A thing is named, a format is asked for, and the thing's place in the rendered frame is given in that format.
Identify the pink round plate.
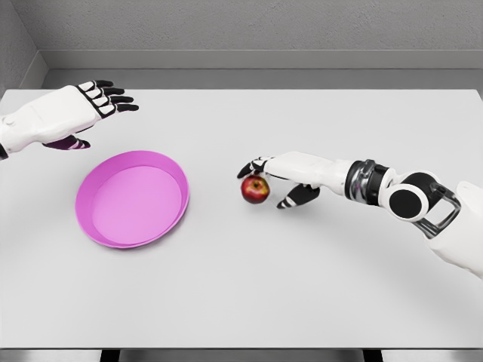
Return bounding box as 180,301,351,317
75,149,190,250

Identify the red apple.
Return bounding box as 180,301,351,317
241,175,271,206

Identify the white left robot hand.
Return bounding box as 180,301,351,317
32,79,140,151

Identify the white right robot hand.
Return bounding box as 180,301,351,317
236,151,330,210

